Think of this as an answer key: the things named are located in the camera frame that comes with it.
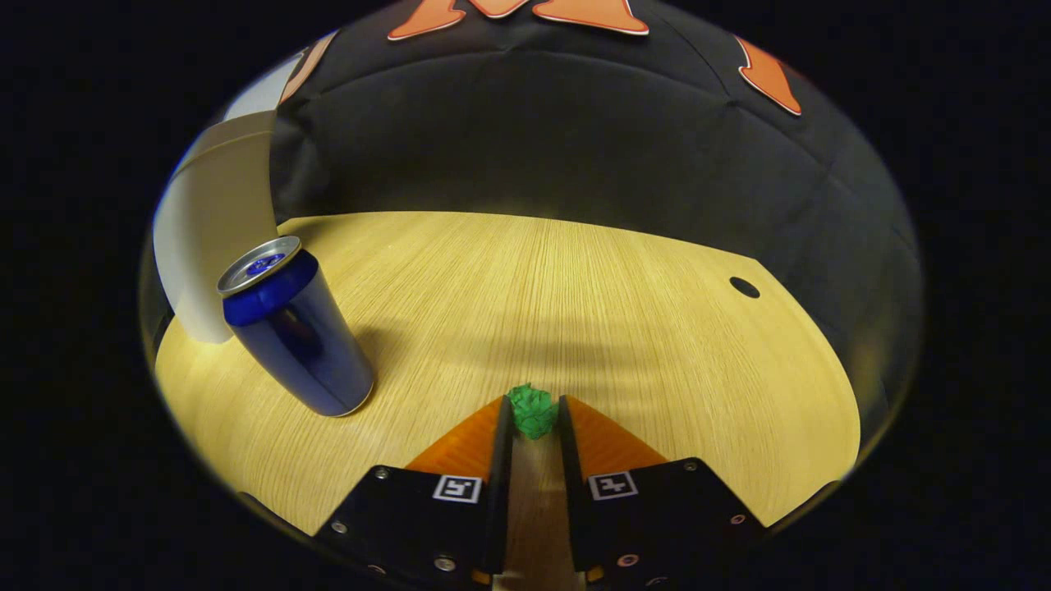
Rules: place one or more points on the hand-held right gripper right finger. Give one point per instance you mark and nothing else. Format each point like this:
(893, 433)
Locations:
(657, 517)

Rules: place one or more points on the blue pop can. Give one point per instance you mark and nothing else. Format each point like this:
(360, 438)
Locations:
(300, 336)

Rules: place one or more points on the white desktop garbage bin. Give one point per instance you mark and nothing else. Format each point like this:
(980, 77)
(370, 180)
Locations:
(218, 222)

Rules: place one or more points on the green paper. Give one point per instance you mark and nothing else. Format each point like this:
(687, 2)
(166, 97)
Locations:
(532, 412)

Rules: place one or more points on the light wooden desktop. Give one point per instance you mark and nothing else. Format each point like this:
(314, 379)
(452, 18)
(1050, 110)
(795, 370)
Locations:
(534, 304)

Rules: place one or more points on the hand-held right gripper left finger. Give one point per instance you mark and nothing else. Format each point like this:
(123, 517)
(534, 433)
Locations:
(410, 517)

